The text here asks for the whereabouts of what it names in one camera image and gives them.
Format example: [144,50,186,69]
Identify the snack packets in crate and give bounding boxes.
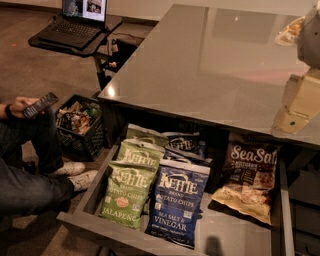
[56,100,101,135]

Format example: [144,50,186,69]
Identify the dark bag under stand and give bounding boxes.
[103,34,143,72]

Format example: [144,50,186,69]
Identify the person's hand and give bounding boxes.
[10,96,38,118]

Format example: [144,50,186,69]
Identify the brown sea salt chip bag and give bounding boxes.
[212,133,279,224]

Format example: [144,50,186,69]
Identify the black plastic crate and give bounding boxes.
[56,95,104,161]

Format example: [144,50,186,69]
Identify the dark blue chip bag rear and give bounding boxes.
[163,132,206,157]

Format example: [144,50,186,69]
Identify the blue chip bag middle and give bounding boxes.
[164,148,210,166]

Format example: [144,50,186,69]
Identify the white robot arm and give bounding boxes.
[273,1,320,134]

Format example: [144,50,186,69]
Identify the black laptop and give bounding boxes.
[38,0,107,49]

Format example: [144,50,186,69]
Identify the blue Kettle chip bag front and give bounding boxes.
[146,159,210,248]

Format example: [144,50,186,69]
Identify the white sneaker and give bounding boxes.
[51,161,86,177]
[69,170,98,192]

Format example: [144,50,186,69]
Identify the green jalapeno chip bag front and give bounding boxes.
[100,161,157,229]

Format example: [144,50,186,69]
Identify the green Kettle chip bag middle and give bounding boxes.
[117,139,165,169]

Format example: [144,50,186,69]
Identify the green chip bag rear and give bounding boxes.
[126,124,168,147]

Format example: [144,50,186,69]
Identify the person's legs in jeans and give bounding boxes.
[0,108,76,220]

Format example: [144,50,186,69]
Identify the grey lower cabinet drawers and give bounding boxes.
[288,149,320,256]

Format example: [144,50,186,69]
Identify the black wrist watch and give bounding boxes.
[5,104,15,119]

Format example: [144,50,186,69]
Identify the open grey drawer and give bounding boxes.
[58,145,295,256]

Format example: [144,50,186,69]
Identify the white sneaker lower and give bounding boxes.
[69,170,98,192]

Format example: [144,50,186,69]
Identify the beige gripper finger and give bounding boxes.
[273,108,309,134]

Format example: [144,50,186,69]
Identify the person's forearm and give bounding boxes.
[0,103,8,120]

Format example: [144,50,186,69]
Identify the white sneaker upper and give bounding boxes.
[51,161,86,177]

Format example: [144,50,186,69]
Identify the black laptop stand table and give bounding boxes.
[28,14,122,89]

